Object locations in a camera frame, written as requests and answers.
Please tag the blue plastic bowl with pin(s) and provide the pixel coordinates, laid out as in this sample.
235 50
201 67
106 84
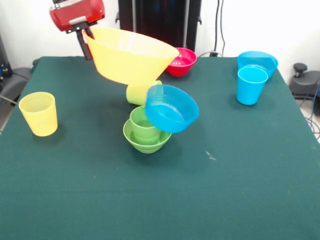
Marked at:
257 58
170 110

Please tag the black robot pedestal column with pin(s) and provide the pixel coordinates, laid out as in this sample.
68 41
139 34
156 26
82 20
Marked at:
155 17

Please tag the black knobbed floor stand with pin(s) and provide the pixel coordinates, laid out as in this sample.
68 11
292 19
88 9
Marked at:
302 82

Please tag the blue plastic cup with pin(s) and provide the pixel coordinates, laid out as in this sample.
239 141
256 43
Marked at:
250 90

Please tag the yellow plastic cup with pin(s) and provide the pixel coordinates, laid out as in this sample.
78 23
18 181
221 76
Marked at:
37 117

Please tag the grey floor stand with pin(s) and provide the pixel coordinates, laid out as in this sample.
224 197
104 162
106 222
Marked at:
12 85

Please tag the dark green tablecloth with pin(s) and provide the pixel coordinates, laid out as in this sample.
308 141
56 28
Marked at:
160 195

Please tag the light green plastic cup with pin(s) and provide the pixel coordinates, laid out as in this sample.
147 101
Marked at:
136 96

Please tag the green plastic bowl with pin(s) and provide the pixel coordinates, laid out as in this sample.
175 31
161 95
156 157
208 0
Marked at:
147 147

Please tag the large orange plastic bowl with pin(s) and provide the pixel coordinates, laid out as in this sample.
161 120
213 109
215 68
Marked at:
125 60

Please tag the pink plastic bowl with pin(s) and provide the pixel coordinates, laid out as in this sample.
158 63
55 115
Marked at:
182 65

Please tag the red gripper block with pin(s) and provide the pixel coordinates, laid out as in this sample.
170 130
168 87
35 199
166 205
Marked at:
77 12

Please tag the black equipment box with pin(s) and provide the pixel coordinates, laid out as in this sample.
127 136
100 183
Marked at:
3 62

